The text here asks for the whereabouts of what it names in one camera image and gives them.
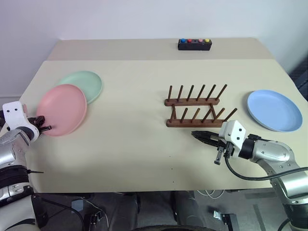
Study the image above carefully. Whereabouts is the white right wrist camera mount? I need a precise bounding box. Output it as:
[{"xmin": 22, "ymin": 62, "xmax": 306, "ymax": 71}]
[{"xmin": 218, "ymin": 120, "xmax": 247, "ymax": 151}]

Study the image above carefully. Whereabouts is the beige table cloth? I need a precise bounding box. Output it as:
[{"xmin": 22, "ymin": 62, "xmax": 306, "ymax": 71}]
[{"xmin": 18, "ymin": 58, "xmax": 308, "ymax": 194}]

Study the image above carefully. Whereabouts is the dark background equipment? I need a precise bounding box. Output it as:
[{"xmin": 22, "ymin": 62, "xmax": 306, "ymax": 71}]
[{"xmin": 288, "ymin": 61, "xmax": 308, "ymax": 102}]

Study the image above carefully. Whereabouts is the black floor block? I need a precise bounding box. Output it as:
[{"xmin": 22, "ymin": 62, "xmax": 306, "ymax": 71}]
[{"xmin": 221, "ymin": 212, "xmax": 238, "ymax": 231}]

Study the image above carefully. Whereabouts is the white floor cable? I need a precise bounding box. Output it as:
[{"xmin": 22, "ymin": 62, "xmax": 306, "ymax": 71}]
[{"xmin": 196, "ymin": 190, "xmax": 225, "ymax": 199}]

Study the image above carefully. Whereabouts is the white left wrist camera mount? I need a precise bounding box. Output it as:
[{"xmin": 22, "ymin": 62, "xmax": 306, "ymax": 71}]
[{"xmin": 2, "ymin": 101, "xmax": 40, "ymax": 142}]

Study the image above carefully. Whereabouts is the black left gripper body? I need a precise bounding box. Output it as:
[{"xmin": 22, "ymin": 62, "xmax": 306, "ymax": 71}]
[{"xmin": 26, "ymin": 115, "xmax": 47, "ymax": 133}]

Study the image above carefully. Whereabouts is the pink plate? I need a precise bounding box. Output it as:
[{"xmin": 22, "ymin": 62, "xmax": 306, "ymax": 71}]
[{"xmin": 36, "ymin": 84, "xmax": 88, "ymax": 138}]

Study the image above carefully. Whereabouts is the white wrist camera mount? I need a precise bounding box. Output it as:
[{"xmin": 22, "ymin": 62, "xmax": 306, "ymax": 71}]
[
  {"xmin": 218, "ymin": 120, "xmax": 247, "ymax": 151},
  {"xmin": 2, "ymin": 101, "xmax": 40, "ymax": 142}
]

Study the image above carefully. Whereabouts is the black button box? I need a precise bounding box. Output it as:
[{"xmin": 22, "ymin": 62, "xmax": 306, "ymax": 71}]
[{"xmin": 178, "ymin": 38, "xmax": 213, "ymax": 51}]

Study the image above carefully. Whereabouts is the wooden dish rack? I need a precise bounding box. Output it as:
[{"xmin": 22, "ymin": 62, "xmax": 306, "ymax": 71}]
[{"xmin": 164, "ymin": 84, "xmax": 239, "ymax": 128}]

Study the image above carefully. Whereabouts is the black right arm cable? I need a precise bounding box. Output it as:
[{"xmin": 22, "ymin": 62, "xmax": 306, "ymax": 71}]
[{"xmin": 224, "ymin": 154, "xmax": 308, "ymax": 180}]

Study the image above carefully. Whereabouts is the blue plate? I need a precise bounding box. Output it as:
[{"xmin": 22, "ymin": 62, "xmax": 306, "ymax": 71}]
[{"xmin": 246, "ymin": 90, "xmax": 303, "ymax": 133}]

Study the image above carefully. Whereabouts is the grey floor box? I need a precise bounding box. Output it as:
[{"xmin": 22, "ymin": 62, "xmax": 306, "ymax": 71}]
[{"xmin": 71, "ymin": 199, "xmax": 85, "ymax": 213}]

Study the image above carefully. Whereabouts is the green plate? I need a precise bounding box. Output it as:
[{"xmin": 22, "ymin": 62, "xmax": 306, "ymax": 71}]
[{"xmin": 57, "ymin": 70, "xmax": 104, "ymax": 105}]

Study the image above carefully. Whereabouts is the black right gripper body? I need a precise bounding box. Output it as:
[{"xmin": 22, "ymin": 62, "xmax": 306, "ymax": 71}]
[{"xmin": 213, "ymin": 135, "xmax": 235, "ymax": 166}]

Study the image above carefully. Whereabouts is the dark grey rounded shape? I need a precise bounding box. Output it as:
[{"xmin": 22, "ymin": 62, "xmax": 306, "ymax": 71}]
[{"xmin": 171, "ymin": 191, "xmax": 203, "ymax": 227}]

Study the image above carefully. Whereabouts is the black floor cable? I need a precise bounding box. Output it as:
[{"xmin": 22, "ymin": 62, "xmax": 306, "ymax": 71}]
[{"xmin": 33, "ymin": 194, "xmax": 85, "ymax": 231}]

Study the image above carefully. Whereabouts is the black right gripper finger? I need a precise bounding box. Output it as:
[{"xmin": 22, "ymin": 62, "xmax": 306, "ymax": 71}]
[
  {"xmin": 193, "ymin": 134, "xmax": 220, "ymax": 148},
  {"xmin": 191, "ymin": 130, "xmax": 219, "ymax": 140}
]

